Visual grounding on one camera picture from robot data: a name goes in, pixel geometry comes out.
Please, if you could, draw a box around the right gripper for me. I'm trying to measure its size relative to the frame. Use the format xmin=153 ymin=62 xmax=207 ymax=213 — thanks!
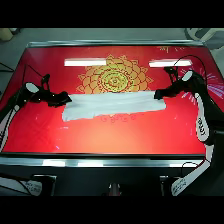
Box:
xmin=153 ymin=82 xmax=180 ymax=100

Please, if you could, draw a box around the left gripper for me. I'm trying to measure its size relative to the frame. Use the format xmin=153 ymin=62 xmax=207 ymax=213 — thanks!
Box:
xmin=46 ymin=91 xmax=73 ymax=108

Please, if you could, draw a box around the pale beige shirt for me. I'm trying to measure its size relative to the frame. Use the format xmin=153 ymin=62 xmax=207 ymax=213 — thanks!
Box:
xmin=61 ymin=90 xmax=167 ymax=123

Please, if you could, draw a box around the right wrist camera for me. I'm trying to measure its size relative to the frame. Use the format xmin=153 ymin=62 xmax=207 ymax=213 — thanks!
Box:
xmin=163 ymin=66 xmax=180 ymax=85

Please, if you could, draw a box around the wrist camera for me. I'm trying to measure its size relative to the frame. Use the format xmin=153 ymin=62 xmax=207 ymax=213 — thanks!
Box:
xmin=39 ymin=73 xmax=51 ymax=93
xmin=163 ymin=66 xmax=180 ymax=85

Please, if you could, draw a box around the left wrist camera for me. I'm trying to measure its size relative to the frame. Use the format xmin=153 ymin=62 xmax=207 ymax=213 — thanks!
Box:
xmin=39 ymin=73 xmax=51 ymax=93

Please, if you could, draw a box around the black cable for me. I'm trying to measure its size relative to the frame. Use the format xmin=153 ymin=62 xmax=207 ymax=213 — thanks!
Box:
xmin=21 ymin=62 xmax=48 ymax=88
xmin=172 ymin=54 xmax=205 ymax=80

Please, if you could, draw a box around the silver frame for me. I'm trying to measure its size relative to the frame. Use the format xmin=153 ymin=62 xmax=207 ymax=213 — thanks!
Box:
xmin=0 ymin=39 xmax=224 ymax=197

